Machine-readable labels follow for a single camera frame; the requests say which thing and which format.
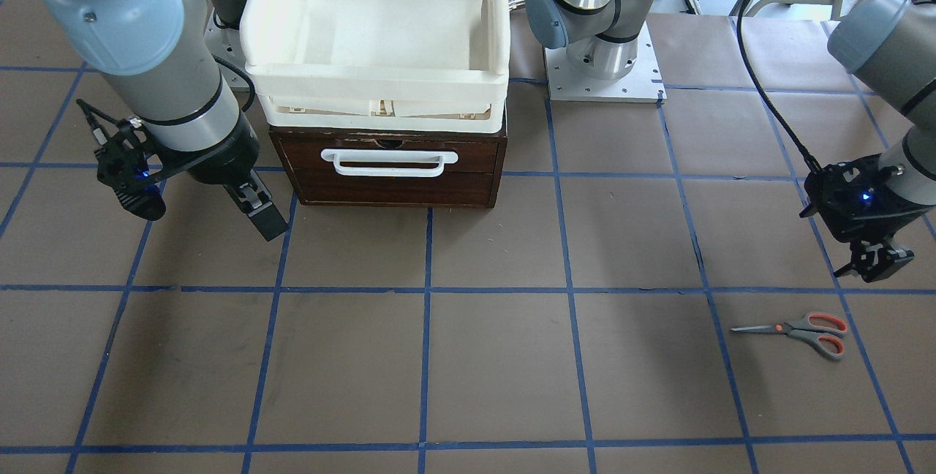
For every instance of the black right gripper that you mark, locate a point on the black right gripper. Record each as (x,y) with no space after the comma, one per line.
(228,159)

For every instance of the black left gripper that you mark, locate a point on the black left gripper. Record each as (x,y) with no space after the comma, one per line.
(880,260)

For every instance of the grey orange scissors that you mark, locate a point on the grey orange scissors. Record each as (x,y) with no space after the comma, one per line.
(822,331)

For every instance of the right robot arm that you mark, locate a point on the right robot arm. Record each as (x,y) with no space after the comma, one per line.
(185,117)

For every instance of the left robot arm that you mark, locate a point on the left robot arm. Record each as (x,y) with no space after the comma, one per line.
(889,46)

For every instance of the dark wooden drawer cabinet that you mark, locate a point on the dark wooden drawer cabinet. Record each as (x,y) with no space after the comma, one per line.
(458,190)

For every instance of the white plastic basket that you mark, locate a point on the white plastic basket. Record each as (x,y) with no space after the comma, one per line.
(409,65)

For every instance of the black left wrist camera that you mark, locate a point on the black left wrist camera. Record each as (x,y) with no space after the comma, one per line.
(855,203)

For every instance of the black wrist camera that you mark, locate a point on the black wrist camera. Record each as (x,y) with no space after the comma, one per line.
(122,158)
(855,203)

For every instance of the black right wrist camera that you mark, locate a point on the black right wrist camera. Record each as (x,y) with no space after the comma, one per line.
(122,158)

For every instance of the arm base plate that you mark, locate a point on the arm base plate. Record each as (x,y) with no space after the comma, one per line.
(224,42)
(595,70)

